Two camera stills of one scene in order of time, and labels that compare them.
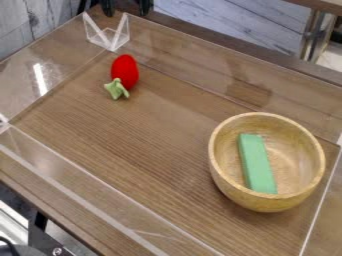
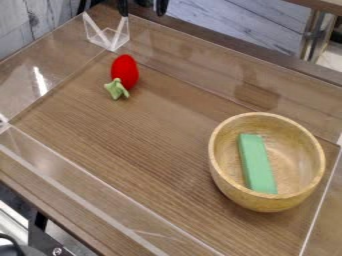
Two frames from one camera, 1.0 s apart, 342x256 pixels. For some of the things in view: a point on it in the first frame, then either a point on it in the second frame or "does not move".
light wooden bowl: (268, 159) does not move
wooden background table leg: (318, 30) does not move
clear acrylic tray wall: (61, 178) does not move
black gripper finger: (145, 7) to (162, 4)
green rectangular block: (257, 163) does not move
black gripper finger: (109, 7) to (123, 7)
